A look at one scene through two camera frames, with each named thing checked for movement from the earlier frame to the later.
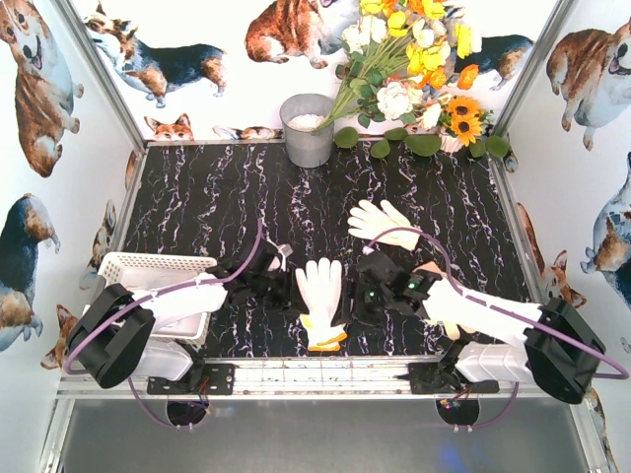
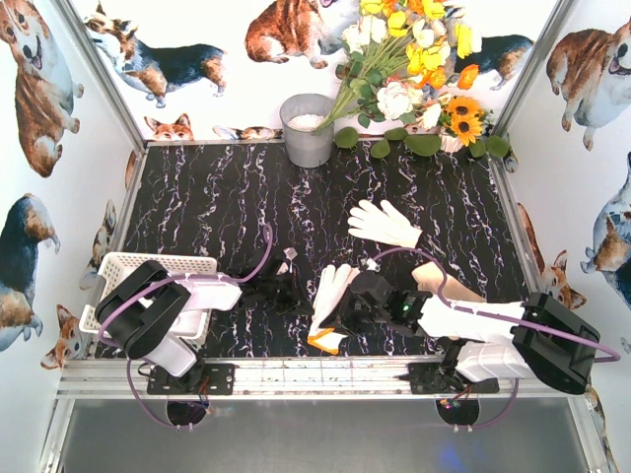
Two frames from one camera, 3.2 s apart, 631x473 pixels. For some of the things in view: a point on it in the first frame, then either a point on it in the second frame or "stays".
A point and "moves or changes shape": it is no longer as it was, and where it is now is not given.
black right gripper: x=359 y=300 → x=355 y=304
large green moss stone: x=424 y=144 stays
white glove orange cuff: x=321 y=285 moves or changes shape
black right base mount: x=444 y=378 stays
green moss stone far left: x=346 y=137 stays
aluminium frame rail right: x=532 y=272 stays
